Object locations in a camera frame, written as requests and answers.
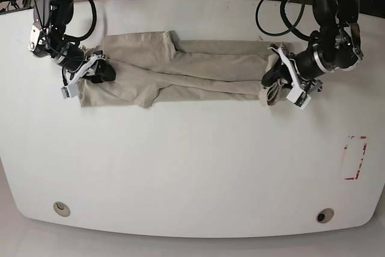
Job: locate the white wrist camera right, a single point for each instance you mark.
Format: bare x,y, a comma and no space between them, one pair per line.
70,79

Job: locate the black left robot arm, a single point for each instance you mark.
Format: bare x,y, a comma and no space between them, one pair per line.
336,45

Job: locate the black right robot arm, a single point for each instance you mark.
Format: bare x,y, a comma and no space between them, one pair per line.
48,34

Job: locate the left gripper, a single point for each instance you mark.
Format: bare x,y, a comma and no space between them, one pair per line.
310,64

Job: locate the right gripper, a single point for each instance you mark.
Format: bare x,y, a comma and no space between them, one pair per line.
71,58

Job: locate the right table grommet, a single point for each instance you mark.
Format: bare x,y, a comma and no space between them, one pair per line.
325,215

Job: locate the left table grommet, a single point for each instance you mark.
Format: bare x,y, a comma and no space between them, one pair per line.
61,209

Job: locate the table grommet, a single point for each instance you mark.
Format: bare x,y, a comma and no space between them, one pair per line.
325,215
61,209

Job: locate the beige T-shirt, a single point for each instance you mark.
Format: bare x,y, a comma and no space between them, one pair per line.
156,67

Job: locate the red tape rectangle marking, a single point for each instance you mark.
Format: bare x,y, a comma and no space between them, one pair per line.
353,156

